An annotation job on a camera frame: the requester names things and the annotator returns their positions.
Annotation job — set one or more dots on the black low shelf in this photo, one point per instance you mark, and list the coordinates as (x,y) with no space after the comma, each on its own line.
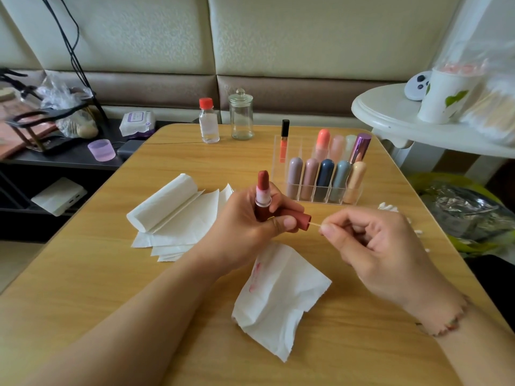
(72,169)

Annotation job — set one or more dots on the person's right forearm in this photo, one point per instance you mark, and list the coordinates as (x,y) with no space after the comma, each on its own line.
(487,349)

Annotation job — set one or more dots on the white panda figure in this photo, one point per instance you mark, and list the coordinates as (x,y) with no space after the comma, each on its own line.
(418,86)

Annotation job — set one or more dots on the crumpled clear plastic bag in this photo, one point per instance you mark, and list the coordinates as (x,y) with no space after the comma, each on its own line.
(64,92)

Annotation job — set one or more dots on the white mug green leaf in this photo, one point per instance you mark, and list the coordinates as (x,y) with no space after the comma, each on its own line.
(447,96)

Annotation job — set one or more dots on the small purple plastic cup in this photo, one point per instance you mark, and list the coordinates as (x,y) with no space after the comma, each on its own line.
(101,151)

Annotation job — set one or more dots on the clear bottle red cap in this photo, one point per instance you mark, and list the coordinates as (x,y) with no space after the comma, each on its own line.
(209,124)

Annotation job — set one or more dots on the white tissue sheet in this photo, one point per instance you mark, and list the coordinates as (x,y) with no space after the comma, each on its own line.
(278,301)

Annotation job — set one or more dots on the person's left forearm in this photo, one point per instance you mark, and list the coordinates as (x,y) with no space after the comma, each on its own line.
(121,329)

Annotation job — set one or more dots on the pink tray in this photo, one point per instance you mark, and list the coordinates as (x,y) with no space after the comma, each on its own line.
(16,136)

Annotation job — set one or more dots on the white round side table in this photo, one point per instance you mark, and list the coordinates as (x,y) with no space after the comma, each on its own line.
(390,116)

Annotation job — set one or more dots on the dark red lipstick cap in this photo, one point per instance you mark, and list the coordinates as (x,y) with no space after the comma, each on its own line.
(294,218)

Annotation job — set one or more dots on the person's right hand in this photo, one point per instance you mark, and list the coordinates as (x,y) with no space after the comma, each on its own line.
(386,257)

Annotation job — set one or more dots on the stack of white tissues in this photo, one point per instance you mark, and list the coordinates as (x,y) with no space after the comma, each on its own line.
(177,225)

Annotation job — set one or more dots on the black clip tool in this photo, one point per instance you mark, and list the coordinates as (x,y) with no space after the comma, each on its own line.
(12,78)

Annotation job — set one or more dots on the thin wooden cotton swab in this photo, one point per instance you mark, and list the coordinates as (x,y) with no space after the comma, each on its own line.
(315,225)

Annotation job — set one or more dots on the pile of cotton swabs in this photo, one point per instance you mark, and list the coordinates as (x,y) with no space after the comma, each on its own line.
(398,213)

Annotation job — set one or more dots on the wet wipes pack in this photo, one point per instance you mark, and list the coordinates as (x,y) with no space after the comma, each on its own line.
(137,124)

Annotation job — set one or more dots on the white power bank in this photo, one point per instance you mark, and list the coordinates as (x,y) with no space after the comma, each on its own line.
(59,197)

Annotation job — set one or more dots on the yellow-green bin with bag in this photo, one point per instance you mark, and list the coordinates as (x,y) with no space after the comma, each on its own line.
(471,213)

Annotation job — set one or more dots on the jar with wooden lid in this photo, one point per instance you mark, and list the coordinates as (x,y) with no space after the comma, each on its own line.
(4,94)

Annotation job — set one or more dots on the clear acrylic lipstick organizer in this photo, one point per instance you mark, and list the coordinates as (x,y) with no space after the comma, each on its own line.
(328,173)

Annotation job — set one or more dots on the glass jar with lid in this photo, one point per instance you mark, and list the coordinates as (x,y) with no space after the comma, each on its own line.
(241,118)

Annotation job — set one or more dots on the beige padded backrest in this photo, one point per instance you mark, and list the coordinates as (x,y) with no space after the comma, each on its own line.
(322,36)

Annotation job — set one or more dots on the person's left hand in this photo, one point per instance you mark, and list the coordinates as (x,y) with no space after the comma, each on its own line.
(245,233)

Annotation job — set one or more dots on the red lipstick pink tube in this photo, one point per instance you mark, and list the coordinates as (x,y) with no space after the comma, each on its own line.
(263,195)

